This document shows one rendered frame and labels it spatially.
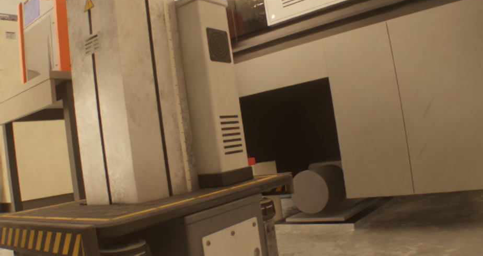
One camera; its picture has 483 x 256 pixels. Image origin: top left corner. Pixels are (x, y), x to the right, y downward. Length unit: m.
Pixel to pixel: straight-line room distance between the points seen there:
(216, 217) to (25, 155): 3.83
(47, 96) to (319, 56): 0.96
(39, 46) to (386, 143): 1.37
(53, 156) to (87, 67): 3.73
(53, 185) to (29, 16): 2.86
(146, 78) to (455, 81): 0.88
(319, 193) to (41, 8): 1.35
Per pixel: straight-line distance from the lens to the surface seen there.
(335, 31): 1.47
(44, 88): 1.58
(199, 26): 0.91
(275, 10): 1.67
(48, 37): 1.77
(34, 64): 1.87
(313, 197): 1.66
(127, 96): 0.79
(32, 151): 4.50
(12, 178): 2.14
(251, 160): 1.75
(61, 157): 4.63
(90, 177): 0.90
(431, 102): 1.33
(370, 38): 1.40
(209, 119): 0.88
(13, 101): 1.85
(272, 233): 0.94
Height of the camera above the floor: 0.36
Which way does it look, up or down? 4 degrees up
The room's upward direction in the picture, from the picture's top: 8 degrees counter-clockwise
